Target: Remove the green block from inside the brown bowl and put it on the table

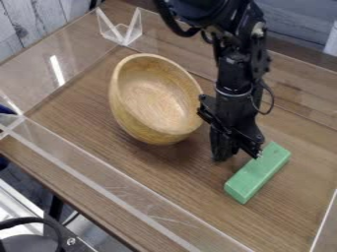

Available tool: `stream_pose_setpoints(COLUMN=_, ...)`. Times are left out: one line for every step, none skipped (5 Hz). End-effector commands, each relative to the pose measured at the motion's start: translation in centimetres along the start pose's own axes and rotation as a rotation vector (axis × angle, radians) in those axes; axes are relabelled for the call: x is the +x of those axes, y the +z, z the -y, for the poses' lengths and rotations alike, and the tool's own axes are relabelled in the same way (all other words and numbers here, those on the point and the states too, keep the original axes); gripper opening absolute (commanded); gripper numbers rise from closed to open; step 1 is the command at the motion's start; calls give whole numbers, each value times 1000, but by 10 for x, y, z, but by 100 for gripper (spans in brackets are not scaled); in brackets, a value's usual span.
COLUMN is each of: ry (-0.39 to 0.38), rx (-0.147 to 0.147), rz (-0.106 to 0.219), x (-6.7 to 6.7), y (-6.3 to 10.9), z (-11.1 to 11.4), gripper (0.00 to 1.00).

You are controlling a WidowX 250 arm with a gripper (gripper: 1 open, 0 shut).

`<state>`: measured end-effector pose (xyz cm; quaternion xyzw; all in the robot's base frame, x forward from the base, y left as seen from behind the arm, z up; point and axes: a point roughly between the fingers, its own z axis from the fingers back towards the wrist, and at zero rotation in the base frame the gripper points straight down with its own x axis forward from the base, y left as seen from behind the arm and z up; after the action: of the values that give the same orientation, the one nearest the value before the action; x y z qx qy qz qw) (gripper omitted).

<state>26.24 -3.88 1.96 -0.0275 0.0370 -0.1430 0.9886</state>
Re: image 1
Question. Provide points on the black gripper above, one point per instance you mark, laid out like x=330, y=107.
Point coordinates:
x=234, y=132

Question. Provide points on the green rectangular block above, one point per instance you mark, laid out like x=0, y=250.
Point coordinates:
x=254, y=174

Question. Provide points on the brown wooden bowl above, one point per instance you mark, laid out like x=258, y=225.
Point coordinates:
x=152, y=98

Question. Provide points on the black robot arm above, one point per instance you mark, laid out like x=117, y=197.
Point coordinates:
x=232, y=26

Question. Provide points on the black table leg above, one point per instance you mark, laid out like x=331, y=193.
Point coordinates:
x=55, y=208

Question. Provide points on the clear acrylic tray wall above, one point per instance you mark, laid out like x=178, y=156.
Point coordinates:
x=147, y=221

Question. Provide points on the clear acrylic corner bracket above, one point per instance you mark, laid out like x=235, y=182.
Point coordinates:
x=120, y=33

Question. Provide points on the black metal bracket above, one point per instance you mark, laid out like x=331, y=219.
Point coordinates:
x=71, y=241

